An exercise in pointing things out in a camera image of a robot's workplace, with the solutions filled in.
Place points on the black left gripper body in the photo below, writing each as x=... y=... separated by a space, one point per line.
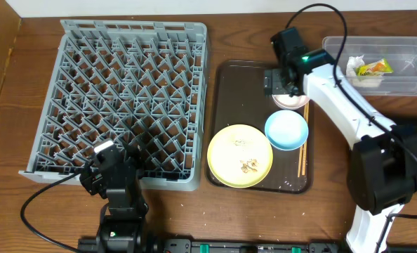
x=123 y=163

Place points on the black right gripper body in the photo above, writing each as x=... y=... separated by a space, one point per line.
x=272 y=82

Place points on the pink bowl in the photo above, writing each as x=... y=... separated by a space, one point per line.
x=288 y=102

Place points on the light blue bowl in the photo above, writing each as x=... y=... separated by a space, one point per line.
x=286 y=130

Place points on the yellow green snack wrapper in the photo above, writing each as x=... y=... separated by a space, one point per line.
x=377 y=68

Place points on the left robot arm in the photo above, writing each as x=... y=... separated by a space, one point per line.
x=123 y=217

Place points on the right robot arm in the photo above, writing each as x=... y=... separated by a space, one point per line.
x=382 y=173

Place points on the clear plastic waste bin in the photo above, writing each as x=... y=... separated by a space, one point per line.
x=400 y=52

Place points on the grey plastic dishwasher rack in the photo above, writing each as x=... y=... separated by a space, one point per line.
x=137 y=83

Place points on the wooden chopstick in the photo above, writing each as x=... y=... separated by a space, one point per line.
x=304 y=157
x=301 y=151

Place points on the crumpled white tissue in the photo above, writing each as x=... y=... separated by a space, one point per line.
x=360 y=81

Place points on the yellow plate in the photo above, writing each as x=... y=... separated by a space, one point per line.
x=235 y=143

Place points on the food scraps on plate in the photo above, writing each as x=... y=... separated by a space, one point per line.
x=249 y=166

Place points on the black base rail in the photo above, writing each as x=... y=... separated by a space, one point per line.
x=189 y=246

